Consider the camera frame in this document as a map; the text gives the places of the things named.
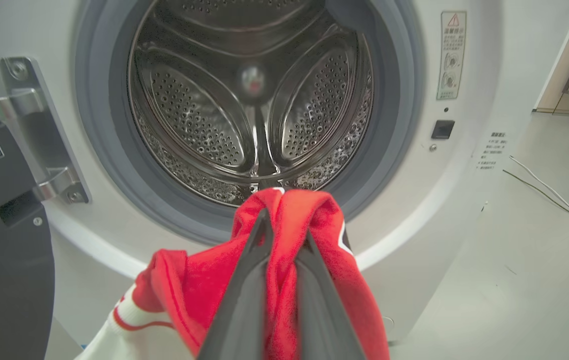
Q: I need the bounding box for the thin black floor cable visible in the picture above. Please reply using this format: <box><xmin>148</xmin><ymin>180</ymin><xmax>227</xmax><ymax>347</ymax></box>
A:
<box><xmin>502</xmin><ymin>169</ymin><xmax>569</xmax><ymax>231</ymax></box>

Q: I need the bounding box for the white front-loading washing machine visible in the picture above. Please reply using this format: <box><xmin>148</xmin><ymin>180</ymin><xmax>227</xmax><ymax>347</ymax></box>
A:
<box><xmin>0</xmin><ymin>0</ymin><xmax>569</xmax><ymax>351</ymax></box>

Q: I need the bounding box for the printed Chinese text notice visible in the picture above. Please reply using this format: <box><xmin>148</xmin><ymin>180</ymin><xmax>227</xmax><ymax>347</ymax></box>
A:
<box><xmin>477</xmin><ymin>131</ymin><xmax>508</xmax><ymax>171</ymax></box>

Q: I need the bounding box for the perforated steel washer drum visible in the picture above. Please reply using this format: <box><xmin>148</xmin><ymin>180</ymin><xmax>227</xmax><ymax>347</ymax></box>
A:
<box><xmin>127</xmin><ymin>0</ymin><xmax>375</xmax><ymax>208</ymax></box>

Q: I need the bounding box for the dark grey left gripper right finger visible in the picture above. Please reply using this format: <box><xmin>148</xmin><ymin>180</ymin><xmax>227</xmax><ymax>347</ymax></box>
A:
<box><xmin>294</xmin><ymin>230</ymin><xmax>368</xmax><ymax>360</ymax></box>

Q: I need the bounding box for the red garment with white trim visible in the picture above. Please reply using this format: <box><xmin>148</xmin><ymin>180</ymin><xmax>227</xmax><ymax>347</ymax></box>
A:
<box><xmin>75</xmin><ymin>187</ymin><xmax>390</xmax><ymax>360</ymax></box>

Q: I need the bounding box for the thin white floor cable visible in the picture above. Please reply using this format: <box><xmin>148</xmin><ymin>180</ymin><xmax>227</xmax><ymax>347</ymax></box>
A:
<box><xmin>508</xmin><ymin>155</ymin><xmax>569</xmax><ymax>228</ymax></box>

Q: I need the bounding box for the dark round washing machine door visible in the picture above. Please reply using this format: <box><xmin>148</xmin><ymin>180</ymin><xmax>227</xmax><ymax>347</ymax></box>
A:
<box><xmin>0</xmin><ymin>70</ymin><xmax>56</xmax><ymax>360</ymax></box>

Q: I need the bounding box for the steel door hinge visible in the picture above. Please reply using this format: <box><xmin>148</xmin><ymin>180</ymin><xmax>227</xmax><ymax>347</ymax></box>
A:
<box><xmin>0</xmin><ymin>56</ymin><xmax>90</xmax><ymax>205</ymax></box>

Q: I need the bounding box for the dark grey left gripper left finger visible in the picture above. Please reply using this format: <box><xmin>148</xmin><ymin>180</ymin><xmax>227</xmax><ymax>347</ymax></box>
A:
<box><xmin>197</xmin><ymin>208</ymin><xmax>273</xmax><ymax>360</ymax></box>

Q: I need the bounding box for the black door lock socket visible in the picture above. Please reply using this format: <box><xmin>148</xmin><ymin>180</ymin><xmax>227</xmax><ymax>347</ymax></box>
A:
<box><xmin>431</xmin><ymin>120</ymin><xmax>456</xmax><ymax>140</ymax></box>

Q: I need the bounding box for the warning sticker with red triangle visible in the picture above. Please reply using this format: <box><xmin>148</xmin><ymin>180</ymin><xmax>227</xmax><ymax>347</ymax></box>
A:
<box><xmin>436</xmin><ymin>11</ymin><xmax>467</xmax><ymax>101</ymax></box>

